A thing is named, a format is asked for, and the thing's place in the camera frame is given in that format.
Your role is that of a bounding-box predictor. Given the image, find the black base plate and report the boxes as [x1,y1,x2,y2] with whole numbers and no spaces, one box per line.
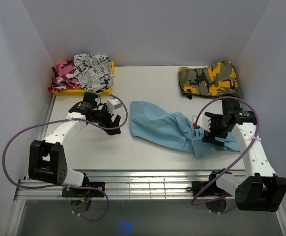
[191,180,233,199]
[61,181,106,198]

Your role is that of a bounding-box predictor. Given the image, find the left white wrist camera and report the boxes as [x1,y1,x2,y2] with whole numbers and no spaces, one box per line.
[106,98,123,114]

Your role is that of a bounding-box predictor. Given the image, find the aluminium rail frame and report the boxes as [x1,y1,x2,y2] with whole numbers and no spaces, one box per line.
[5,95,286,236]

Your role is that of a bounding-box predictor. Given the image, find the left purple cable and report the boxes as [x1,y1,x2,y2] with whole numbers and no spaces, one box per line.
[1,93,129,221]

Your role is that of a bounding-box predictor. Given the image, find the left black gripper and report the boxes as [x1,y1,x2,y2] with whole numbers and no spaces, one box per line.
[91,103,121,135]

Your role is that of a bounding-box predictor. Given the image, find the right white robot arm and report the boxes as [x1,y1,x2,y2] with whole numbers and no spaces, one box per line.
[194,96,286,212]

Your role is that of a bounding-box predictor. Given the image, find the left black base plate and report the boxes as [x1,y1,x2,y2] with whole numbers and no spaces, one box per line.
[61,181,106,198]

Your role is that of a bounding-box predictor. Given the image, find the pink camouflage trousers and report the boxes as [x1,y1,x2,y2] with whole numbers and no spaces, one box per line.
[48,59,82,92]

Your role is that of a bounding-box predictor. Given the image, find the white black print trousers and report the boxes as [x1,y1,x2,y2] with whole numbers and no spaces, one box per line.
[73,54,114,94]

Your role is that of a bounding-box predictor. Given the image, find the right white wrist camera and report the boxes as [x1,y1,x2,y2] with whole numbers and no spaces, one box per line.
[192,115,211,132]

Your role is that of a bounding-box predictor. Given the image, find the yellow plastic tray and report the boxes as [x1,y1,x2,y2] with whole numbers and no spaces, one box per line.
[52,61,114,96]

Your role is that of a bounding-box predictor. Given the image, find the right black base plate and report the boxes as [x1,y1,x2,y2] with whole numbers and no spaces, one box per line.
[191,180,233,199]

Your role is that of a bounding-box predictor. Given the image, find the camouflage yellow green trousers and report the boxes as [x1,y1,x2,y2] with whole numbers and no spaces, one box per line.
[178,61,241,99]

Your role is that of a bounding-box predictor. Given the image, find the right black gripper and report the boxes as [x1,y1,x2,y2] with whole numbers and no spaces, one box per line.
[202,112,229,147]

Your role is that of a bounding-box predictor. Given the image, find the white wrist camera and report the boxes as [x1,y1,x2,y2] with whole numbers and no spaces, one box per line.
[192,115,211,132]
[106,98,123,114]

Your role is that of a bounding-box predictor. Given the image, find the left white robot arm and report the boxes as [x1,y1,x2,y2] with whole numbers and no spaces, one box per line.
[28,92,123,197]

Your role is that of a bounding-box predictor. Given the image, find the light blue trousers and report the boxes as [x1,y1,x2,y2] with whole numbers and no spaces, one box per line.
[130,101,240,159]

